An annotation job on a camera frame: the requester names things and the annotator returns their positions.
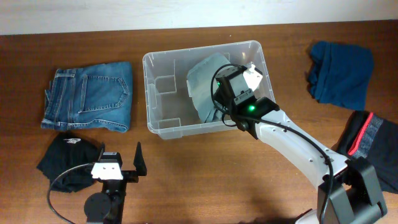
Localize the black camera cable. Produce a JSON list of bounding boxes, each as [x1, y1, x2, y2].
[[46, 162, 95, 224], [210, 63, 335, 224]]

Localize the left black camera cable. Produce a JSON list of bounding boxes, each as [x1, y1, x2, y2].
[[46, 162, 95, 224]]

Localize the black shirt with white logo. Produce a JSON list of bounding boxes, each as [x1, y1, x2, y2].
[[37, 133, 100, 193]]

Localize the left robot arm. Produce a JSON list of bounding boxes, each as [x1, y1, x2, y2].
[[84, 143, 147, 224]]

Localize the folded dark blue shirt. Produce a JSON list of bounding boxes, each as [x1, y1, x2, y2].
[[308, 41, 374, 111]]

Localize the light wash jeans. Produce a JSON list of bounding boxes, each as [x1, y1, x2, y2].
[[187, 53, 229, 123]]

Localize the folded blue denim jeans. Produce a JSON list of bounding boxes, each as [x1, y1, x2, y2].
[[40, 62, 133, 133]]

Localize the black garment with red band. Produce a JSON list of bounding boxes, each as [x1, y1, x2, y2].
[[336, 111, 397, 194]]

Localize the clear plastic storage bin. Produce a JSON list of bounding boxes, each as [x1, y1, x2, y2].
[[142, 40, 275, 140]]

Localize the right black camera cable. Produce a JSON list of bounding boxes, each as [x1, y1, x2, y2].
[[210, 63, 335, 224]]

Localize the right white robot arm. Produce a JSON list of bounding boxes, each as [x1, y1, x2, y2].
[[210, 63, 387, 223]]

